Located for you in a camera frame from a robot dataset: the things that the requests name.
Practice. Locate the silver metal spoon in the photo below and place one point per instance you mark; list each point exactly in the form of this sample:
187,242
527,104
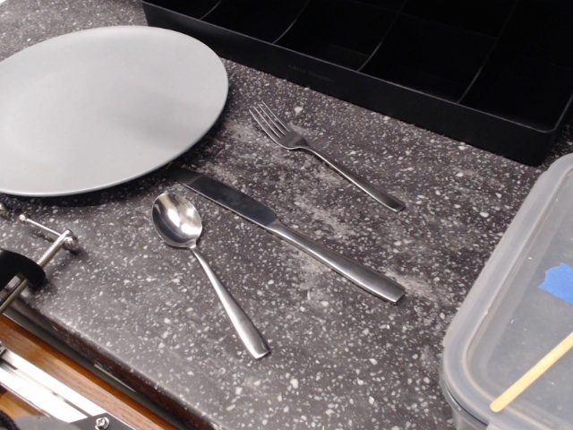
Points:
179,224

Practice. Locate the grey round plate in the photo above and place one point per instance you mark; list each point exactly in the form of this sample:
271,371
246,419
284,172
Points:
100,107

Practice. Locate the silver metal knife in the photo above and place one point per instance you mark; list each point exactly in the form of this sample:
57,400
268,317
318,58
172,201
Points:
245,206

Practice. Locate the silver metal fork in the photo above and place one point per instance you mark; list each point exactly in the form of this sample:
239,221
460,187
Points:
282,133

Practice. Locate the black cutlery organizer tray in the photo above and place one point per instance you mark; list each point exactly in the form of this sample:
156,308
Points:
495,74

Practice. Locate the clear plastic storage container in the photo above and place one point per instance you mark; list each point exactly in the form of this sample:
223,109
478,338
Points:
507,323

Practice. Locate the metal clamp with black pad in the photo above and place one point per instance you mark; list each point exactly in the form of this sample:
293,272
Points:
18,271

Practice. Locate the blue tape piece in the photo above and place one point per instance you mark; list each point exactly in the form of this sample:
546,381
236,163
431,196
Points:
558,281

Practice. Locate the wooden stick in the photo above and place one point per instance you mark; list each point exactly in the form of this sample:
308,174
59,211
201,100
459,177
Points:
532,375

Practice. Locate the wooden and metal rail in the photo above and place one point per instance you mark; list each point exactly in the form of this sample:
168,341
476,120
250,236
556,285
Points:
42,377

